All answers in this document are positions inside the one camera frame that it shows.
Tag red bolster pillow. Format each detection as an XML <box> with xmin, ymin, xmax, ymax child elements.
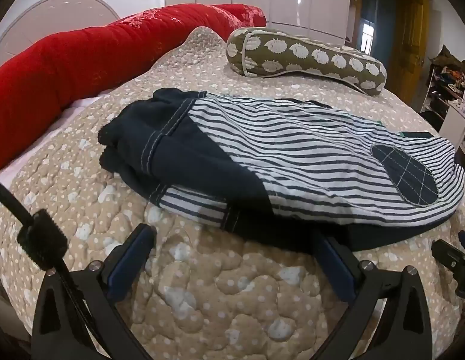
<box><xmin>0</xmin><ymin>4</ymin><xmax>267</xmax><ymax>177</ymax></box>

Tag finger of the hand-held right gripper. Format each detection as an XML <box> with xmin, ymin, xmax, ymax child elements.
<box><xmin>431</xmin><ymin>232</ymin><xmax>465</xmax><ymax>299</ymax></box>

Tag striped navy pants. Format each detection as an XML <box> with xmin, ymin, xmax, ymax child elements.
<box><xmin>98</xmin><ymin>88</ymin><xmax>465</xmax><ymax>252</ymax></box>

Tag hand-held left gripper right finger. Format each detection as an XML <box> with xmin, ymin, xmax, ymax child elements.
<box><xmin>317</xmin><ymin>234</ymin><xmax>434</xmax><ymax>360</ymax></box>

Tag beige dotted quilt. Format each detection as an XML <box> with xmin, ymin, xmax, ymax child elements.
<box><xmin>0</xmin><ymin>26</ymin><xmax>465</xmax><ymax>360</ymax></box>

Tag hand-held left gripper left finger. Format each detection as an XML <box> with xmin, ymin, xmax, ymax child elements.
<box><xmin>32</xmin><ymin>224</ymin><xmax>158</xmax><ymax>360</ymax></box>

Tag yellow wooden door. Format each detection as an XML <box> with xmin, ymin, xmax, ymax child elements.
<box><xmin>354</xmin><ymin>0</ymin><xmax>430</xmax><ymax>102</ymax></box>

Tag cluttered shelf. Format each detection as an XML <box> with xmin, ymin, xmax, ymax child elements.
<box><xmin>420</xmin><ymin>45</ymin><xmax>465</xmax><ymax>158</ymax></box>

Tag white bed headboard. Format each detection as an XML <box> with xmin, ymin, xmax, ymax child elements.
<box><xmin>0</xmin><ymin>0</ymin><xmax>121</xmax><ymax>70</ymax></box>

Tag olive sheep print bolster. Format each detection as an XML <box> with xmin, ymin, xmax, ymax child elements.
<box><xmin>226</xmin><ymin>27</ymin><xmax>388</xmax><ymax>97</ymax></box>

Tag black cable with strap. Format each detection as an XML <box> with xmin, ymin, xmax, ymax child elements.
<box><xmin>0</xmin><ymin>177</ymin><xmax>96</xmax><ymax>346</ymax></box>

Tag white bed sheet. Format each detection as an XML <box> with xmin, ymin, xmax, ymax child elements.
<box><xmin>0</xmin><ymin>95</ymin><xmax>109</xmax><ymax>192</ymax></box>

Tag white glossy wardrobe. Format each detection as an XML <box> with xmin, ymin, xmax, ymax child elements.
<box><xmin>165</xmin><ymin>0</ymin><xmax>359</xmax><ymax>42</ymax></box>

